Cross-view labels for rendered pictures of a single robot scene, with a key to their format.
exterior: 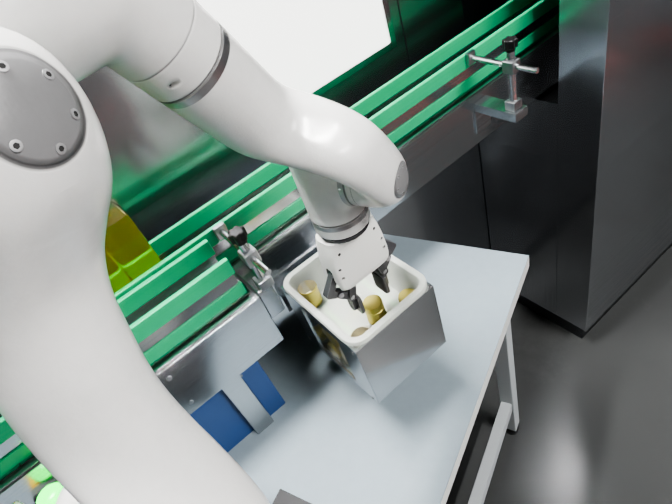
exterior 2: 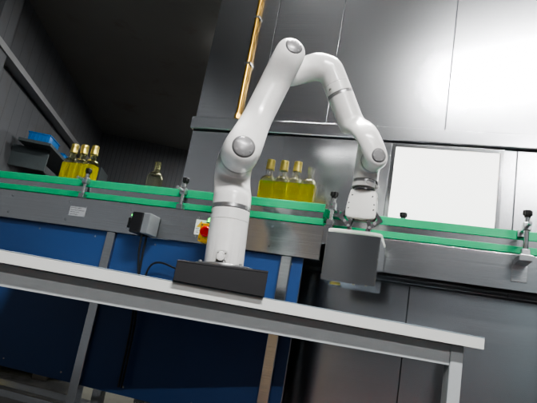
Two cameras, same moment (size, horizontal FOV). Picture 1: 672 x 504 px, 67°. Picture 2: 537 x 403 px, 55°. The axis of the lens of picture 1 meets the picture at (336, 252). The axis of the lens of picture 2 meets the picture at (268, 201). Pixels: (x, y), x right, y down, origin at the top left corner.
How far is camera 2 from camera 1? 1.56 m
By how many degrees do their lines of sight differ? 66
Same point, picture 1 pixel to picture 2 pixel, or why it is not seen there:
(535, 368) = not seen: outside the picture
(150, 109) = not seen: hidden behind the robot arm
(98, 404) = (261, 99)
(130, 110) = (349, 178)
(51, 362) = (264, 87)
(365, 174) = (362, 137)
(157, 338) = (282, 212)
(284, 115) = (353, 116)
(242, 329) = (308, 234)
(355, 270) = (354, 208)
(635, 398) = not seen: outside the picture
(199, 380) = (278, 240)
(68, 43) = (315, 67)
